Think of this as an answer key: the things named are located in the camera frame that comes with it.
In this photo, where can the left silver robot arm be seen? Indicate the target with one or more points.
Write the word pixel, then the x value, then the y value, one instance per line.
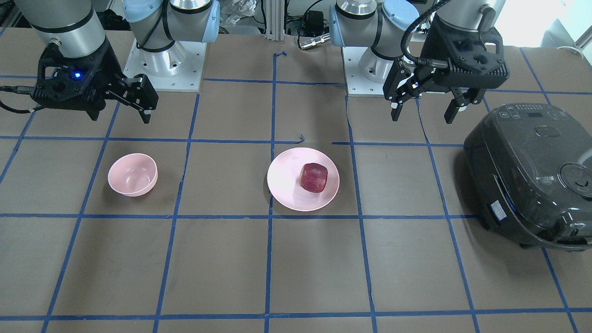
pixel 394 26

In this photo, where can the black rice cooker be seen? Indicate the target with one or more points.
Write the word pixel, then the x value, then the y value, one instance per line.
pixel 531 165

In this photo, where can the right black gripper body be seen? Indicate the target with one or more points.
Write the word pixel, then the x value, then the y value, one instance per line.
pixel 108 65

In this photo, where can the red apple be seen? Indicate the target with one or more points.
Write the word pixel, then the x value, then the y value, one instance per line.
pixel 313 177

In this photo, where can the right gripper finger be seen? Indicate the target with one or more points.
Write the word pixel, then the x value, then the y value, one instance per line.
pixel 137 92

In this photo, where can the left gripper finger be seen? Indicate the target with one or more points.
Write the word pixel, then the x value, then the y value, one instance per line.
pixel 400 85
pixel 460 102

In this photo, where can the black power adapter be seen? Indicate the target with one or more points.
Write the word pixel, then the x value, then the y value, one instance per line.
pixel 312 24

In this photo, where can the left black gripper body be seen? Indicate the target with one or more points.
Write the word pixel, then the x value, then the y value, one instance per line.
pixel 428 48

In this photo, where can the aluminium frame post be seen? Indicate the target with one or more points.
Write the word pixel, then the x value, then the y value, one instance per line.
pixel 274 19

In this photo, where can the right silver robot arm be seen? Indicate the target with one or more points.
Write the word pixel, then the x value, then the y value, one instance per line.
pixel 77 29

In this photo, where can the pink plate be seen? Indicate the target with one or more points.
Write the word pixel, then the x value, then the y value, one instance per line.
pixel 285 177

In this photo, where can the pink bowl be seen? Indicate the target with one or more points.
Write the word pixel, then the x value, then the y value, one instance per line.
pixel 133 175

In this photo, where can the silver metal cylinder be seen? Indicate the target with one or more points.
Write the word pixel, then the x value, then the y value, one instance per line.
pixel 313 42

